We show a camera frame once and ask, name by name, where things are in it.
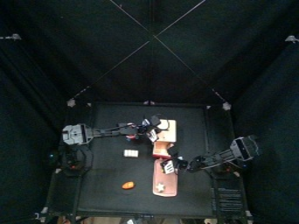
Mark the white ridged toy block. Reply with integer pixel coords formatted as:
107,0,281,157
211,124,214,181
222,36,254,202
123,149,140,158

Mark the small pink open box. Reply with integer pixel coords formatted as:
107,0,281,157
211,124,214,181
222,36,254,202
152,141,175,160

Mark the long pink toy tray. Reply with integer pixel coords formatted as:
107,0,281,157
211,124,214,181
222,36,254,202
152,157,180,198

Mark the cream toy box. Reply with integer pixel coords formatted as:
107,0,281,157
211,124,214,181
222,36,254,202
155,118,178,144

